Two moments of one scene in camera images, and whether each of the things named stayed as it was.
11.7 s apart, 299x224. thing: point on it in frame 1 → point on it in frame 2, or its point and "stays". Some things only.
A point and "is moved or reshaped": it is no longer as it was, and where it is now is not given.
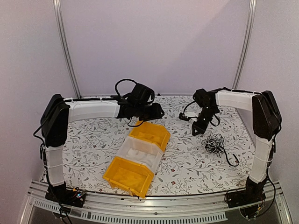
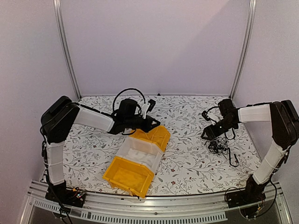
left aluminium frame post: [64, 44] stays
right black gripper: [200, 131] → [210, 131]
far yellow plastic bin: [156, 133] stays
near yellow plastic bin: [134, 177] stays
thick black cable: [235, 156] is moved or reshaped
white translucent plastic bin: [141, 151] stays
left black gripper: [157, 114] → [148, 126]
